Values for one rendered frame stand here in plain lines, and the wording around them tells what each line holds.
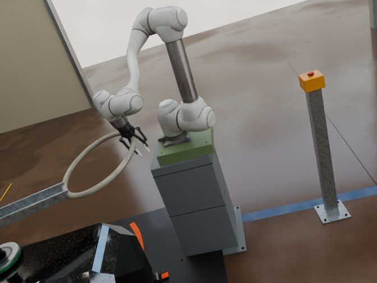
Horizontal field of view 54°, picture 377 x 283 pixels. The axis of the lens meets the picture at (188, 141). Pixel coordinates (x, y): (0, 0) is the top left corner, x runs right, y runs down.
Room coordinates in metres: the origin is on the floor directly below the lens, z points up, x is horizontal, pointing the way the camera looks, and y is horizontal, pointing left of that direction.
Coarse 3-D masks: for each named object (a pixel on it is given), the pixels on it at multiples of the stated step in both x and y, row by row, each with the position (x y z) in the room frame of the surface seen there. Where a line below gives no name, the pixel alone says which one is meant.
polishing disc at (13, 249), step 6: (0, 246) 1.68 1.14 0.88; (6, 246) 1.66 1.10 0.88; (12, 246) 1.64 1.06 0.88; (18, 246) 1.63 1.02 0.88; (6, 252) 1.61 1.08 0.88; (12, 252) 1.59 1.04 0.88; (18, 252) 1.59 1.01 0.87; (6, 258) 1.56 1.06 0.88; (12, 258) 1.54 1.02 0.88; (0, 264) 1.52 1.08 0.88; (6, 264) 1.51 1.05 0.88; (0, 270) 1.49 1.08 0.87
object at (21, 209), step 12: (48, 192) 1.77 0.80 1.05; (60, 192) 1.70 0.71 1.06; (12, 204) 1.70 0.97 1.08; (24, 204) 1.72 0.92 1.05; (36, 204) 1.64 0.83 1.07; (48, 204) 1.66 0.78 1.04; (0, 216) 1.68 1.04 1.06; (12, 216) 1.60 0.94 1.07; (24, 216) 1.61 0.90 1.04; (0, 228) 1.57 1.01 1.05
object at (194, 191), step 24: (168, 168) 2.07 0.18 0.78; (192, 168) 2.04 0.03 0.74; (216, 168) 2.12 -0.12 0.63; (168, 192) 2.08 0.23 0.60; (192, 192) 2.05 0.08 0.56; (216, 192) 2.02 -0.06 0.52; (192, 216) 2.06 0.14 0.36; (216, 216) 2.03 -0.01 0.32; (240, 216) 2.32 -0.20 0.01; (192, 240) 2.07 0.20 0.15; (216, 240) 2.04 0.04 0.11; (240, 240) 2.07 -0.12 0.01
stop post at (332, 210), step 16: (304, 80) 2.00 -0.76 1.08; (320, 80) 1.98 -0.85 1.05; (320, 96) 2.01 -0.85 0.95; (320, 112) 2.01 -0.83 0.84; (320, 128) 2.01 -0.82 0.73; (320, 144) 2.01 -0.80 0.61; (320, 160) 2.01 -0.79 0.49; (320, 176) 2.05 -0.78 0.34; (320, 208) 2.11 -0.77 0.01; (336, 208) 2.01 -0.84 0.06
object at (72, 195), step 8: (104, 136) 2.05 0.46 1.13; (112, 136) 2.03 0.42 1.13; (96, 144) 2.05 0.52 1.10; (88, 152) 2.04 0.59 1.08; (128, 152) 1.72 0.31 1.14; (80, 160) 2.00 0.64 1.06; (128, 160) 1.68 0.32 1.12; (72, 168) 1.95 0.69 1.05; (120, 168) 1.64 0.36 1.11; (64, 176) 1.89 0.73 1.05; (112, 176) 1.61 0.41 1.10; (104, 184) 1.60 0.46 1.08; (80, 192) 1.63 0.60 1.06; (88, 192) 1.60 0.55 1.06
